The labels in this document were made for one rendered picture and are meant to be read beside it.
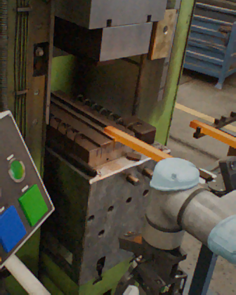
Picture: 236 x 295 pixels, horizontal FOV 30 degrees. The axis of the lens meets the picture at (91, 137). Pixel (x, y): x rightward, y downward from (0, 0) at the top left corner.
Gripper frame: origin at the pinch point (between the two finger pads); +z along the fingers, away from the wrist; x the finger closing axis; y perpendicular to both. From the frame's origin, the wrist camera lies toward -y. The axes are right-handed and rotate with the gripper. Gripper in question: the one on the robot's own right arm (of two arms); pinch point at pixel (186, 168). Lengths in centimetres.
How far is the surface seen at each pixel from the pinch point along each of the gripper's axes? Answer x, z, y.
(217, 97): 291, 168, 104
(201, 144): 191, 114, 103
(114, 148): -1.5, 27.6, 5.9
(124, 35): -3.1, 26.6, -31.9
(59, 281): -17, 34, 61
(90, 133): -5.3, 35.3, 2.5
